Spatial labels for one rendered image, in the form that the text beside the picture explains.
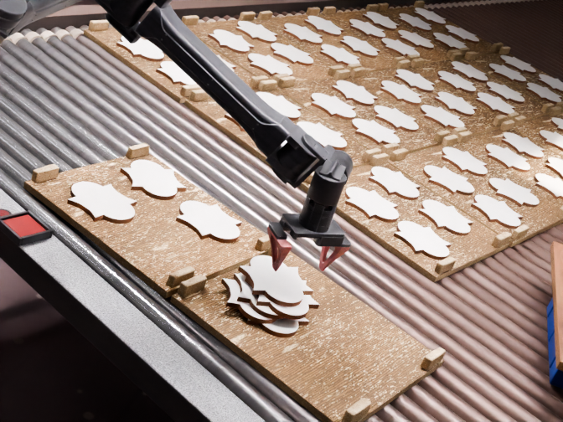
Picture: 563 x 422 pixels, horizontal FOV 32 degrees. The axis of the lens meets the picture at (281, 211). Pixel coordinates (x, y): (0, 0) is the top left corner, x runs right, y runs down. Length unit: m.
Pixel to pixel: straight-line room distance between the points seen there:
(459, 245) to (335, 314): 0.53
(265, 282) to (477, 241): 0.74
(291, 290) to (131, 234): 0.34
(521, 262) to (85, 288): 1.13
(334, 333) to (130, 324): 0.39
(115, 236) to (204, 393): 0.42
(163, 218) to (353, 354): 0.49
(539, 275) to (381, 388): 0.78
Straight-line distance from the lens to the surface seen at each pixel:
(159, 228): 2.01
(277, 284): 1.86
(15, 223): 1.93
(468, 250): 2.37
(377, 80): 3.18
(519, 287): 2.39
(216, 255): 1.98
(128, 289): 1.85
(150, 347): 1.73
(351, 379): 1.79
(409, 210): 2.44
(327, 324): 1.90
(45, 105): 2.43
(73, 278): 1.84
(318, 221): 1.73
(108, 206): 2.02
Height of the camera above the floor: 1.97
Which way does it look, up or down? 28 degrees down
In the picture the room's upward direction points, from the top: 20 degrees clockwise
